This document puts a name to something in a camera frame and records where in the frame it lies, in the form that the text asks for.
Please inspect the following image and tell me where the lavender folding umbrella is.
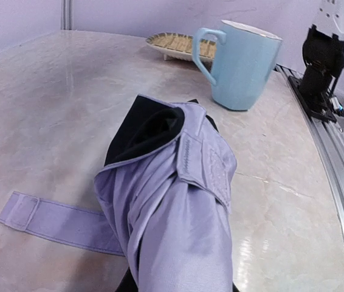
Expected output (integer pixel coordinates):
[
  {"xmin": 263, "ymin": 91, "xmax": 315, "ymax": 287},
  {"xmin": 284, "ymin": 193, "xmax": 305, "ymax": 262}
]
[{"xmin": 0, "ymin": 95, "xmax": 236, "ymax": 291}]

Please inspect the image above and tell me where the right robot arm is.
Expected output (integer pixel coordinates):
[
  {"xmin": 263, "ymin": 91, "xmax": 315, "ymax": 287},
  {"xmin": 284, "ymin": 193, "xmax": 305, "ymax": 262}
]
[{"xmin": 288, "ymin": 0, "xmax": 344, "ymax": 123}]

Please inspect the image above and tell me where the woven bamboo tray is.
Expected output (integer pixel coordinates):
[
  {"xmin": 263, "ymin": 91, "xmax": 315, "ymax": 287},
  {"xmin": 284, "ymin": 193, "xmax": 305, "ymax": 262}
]
[{"xmin": 146, "ymin": 32, "xmax": 216, "ymax": 63}]

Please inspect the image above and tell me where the light blue ceramic mug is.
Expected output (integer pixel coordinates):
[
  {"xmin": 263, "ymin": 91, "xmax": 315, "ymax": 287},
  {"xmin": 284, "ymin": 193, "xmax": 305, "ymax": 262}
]
[{"xmin": 191, "ymin": 20, "xmax": 283, "ymax": 111}]

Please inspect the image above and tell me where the right aluminium frame post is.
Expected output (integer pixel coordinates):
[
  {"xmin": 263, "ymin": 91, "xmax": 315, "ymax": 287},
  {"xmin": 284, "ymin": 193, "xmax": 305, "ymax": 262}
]
[{"xmin": 61, "ymin": 0, "xmax": 73, "ymax": 30}]

